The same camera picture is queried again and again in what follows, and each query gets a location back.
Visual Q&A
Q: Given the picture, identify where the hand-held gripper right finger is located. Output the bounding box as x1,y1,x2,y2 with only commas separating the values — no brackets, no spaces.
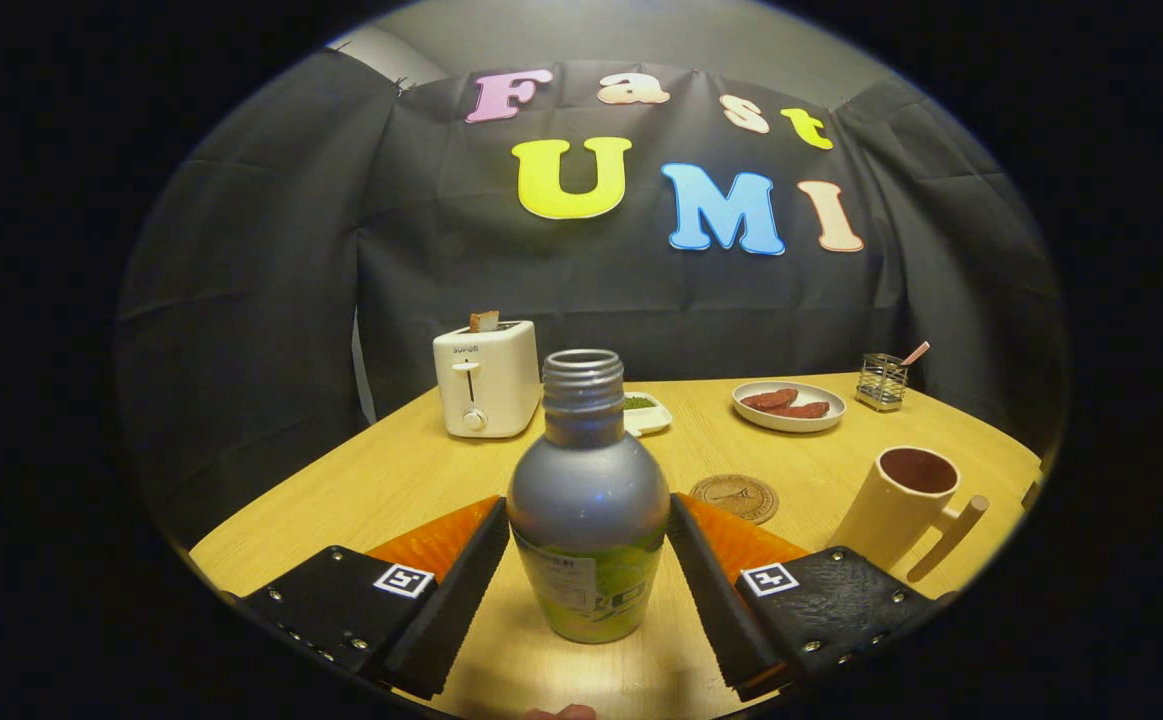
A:
665,492,944,703

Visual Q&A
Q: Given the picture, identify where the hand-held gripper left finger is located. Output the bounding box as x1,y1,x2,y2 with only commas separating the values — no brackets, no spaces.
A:
239,495,510,701

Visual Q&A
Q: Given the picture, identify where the round cork coaster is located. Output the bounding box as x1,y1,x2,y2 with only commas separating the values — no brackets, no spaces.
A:
689,474,780,526

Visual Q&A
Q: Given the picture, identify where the silver juice bottle green label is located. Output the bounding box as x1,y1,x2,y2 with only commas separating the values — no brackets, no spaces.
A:
506,348,671,645

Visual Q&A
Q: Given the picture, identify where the cream cup with wooden handle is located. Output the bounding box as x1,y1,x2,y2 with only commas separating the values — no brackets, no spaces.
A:
828,446,991,584

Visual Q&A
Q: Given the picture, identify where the wooden table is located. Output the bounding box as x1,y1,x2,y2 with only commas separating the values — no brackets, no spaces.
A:
188,372,1042,720

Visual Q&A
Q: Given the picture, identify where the white divided tray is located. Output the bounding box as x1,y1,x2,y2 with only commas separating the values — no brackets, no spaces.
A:
621,392,673,438

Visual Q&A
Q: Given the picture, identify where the white round plate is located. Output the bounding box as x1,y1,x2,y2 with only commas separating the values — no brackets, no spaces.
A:
732,380,847,433

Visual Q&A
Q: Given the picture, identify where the white toaster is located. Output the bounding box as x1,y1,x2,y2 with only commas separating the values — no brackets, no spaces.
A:
432,320,542,439

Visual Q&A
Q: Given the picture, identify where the metal wire utensil holder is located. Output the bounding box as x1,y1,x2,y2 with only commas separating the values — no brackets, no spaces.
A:
857,353,910,413

